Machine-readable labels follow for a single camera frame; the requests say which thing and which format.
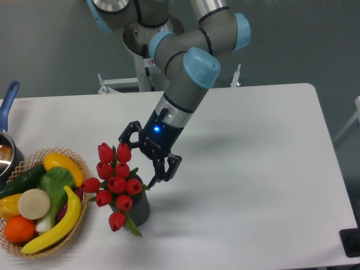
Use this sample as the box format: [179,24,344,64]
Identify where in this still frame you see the green bok choy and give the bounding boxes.
[36,166,74,234]

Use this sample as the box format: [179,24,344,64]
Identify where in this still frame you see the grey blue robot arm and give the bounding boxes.
[87,1,251,186]

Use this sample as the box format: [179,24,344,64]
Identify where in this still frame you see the dark grey ribbed vase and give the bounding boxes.
[107,175,150,236]

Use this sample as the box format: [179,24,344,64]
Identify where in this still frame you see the white frame at right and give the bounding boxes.
[333,96,359,148]

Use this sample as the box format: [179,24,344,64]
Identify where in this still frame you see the blue handled saucepan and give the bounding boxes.
[1,81,24,190]

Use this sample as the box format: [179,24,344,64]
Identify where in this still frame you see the dark red fruit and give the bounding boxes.
[56,187,83,223]

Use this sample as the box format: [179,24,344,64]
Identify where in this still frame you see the green cucumber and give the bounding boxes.
[1,163,46,199]

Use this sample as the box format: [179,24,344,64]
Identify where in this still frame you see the yellow bell pepper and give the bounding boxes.
[1,193,22,220]

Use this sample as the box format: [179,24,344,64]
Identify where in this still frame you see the beige round disc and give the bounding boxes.
[17,188,51,220]

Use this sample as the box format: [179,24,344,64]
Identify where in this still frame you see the red tulip bouquet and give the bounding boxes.
[80,142,150,237]

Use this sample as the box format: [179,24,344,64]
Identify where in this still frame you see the yellow banana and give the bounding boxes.
[21,186,82,255]

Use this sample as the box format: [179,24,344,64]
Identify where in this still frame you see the black box at table edge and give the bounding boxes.
[339,228,359,258]

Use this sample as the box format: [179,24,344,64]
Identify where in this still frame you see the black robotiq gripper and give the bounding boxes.
[118,108,183,188]

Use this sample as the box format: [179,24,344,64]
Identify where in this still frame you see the woven wicker basket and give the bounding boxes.
[0,146,91,259]

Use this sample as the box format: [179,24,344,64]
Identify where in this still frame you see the orange fruit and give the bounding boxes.
[4,215,35,243]

